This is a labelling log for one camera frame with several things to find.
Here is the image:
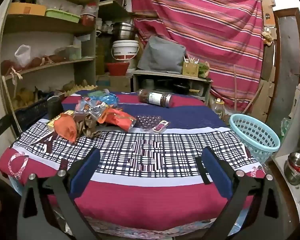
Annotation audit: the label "yellow red printed box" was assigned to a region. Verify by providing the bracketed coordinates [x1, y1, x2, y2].
[47, 110, 74, 131]

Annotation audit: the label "cardboard egg carton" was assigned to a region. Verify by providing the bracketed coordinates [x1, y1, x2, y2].
[62, 83, 98, 97]

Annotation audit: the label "clear blister tray pink label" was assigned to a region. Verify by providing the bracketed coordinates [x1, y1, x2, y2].
[134, 114, 171, 134]

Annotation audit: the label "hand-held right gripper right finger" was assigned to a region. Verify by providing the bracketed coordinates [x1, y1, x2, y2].
[195, 146, 284, 240]

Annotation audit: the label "steel mug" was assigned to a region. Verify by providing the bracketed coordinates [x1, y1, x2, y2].
[283, 151, 300, 186]

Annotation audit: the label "clear jar white green label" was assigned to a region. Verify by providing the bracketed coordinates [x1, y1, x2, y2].
[137, 89, 172, 108]

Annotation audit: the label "dark jar green label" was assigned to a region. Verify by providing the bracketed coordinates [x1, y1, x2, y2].
[47, 95, 63, 120]

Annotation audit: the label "blue plastic bag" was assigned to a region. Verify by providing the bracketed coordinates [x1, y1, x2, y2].
[87, 90, 120, 105]

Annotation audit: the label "green plastic tray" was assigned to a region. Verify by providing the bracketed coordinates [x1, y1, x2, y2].
[45, 9, 81, 24]

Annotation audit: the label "stacked flat cardboard sheets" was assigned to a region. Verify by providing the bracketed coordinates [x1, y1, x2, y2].
[250, 0, 277, 123]

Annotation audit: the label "white plastic bag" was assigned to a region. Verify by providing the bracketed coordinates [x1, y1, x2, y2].
[14, 44, 32, 68]

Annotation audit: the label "tall wooden shelf unit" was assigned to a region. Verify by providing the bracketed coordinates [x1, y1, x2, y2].
[0, 0, 102, 135]

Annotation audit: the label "large steel pot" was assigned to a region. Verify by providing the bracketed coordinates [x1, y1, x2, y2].
[112, 22, 137, 41]

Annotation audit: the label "brown paper wrapper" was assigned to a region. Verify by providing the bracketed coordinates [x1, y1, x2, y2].
[75, 115, 98, 138]

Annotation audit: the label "red plastic basin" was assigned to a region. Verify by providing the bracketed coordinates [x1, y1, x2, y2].
[106, 62, 130, 76]

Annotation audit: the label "yellow cooking oil bottle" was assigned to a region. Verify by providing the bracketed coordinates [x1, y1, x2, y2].
[214, 98, 226, 118]

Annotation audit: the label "red striped hanging cloth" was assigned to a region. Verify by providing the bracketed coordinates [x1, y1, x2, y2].
[131, 0, 264, 112]

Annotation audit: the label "wooden utensil holder box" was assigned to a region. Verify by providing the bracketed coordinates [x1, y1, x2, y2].
[182, 55, 200, 78]

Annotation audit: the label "clear printed snack wrapper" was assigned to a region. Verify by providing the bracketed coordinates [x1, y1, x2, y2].
[75, 97, 108, 120]

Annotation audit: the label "black pan wooden handle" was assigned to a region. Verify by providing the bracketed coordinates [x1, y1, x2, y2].
[172, 81, 201, 94]

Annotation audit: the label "brown cardboard box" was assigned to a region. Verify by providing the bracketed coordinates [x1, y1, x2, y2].
[96, 74, 133, 93]

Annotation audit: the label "orange plastic bag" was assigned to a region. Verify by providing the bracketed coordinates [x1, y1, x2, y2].
[53, 113, 77, 143]

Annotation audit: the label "bag of green vegetables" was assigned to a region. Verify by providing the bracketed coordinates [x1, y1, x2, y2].
[198, 62, 211, 78]

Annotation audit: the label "orange snack packet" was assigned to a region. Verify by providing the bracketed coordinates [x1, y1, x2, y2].
[97, 107, 137, 132]

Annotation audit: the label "white plastic bucket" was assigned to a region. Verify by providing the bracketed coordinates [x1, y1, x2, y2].
[111, 40, 140, 61]

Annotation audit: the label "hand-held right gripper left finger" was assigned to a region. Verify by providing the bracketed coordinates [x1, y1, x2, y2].
[17, 148, 108, 240]

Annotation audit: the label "orange cardboard box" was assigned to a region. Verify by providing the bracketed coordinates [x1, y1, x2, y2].
[7, 2, 47, 16]

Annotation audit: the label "dark blue plastic crate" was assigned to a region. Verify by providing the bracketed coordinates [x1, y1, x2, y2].
[14, 92, 56, 132]

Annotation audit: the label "low grey shelf cabinet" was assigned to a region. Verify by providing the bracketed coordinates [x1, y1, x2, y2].
[131, 69, 213, 105]

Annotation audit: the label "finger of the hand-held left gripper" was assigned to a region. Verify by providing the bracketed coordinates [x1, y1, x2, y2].
[0, 113, 15, 155]

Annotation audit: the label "light blue plastic basket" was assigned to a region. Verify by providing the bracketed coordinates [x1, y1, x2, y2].
[229, 113, 281, 164]

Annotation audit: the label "checked red blue printed blanket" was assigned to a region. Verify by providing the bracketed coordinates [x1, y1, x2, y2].
[0, 90, 265, 240]

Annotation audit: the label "grey cushion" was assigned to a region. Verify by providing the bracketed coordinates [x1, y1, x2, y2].
[137, 35, 187, 74]

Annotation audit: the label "grey door brown frame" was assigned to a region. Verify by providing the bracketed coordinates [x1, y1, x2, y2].
[265, 7, 300, 130]

